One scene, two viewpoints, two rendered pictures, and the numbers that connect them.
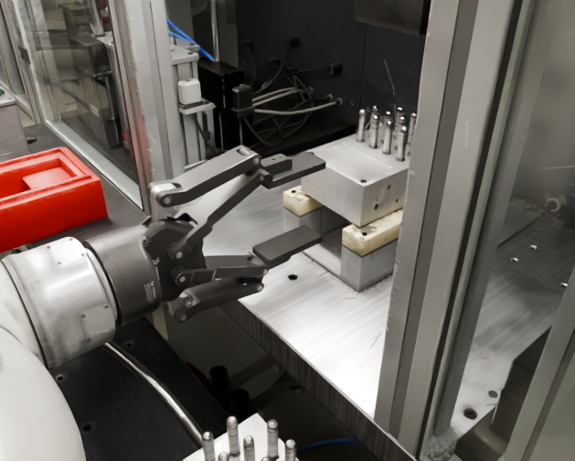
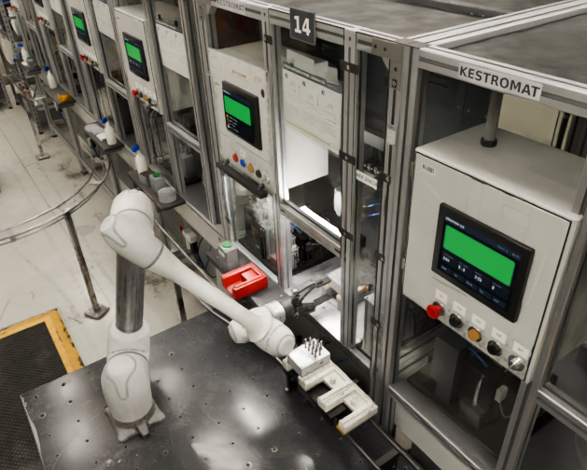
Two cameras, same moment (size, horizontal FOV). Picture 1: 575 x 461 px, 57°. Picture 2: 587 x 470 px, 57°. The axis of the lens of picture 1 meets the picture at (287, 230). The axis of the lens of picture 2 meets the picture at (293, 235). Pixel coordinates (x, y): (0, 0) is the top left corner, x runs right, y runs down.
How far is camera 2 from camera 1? 1.60 m
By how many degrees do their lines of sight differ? 4
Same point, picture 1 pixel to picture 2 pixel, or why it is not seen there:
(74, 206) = (259, 284)
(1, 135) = (231, 258)
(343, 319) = (336, 319)
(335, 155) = (335, 274)
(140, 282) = (290, 311)
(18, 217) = (246, 288)
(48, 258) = (273, 306)
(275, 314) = (318, 317)
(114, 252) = (286, 304)
